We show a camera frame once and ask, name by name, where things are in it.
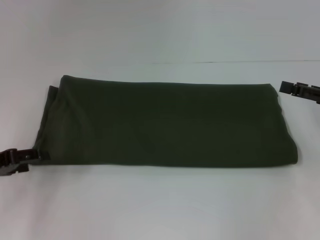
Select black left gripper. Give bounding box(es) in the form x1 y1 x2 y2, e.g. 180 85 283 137
0 148 51 177

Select dark green FREE! t-shirt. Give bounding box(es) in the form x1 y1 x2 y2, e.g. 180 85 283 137
32 74 299 169

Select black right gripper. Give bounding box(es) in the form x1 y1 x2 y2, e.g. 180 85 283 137
279 80 320 105

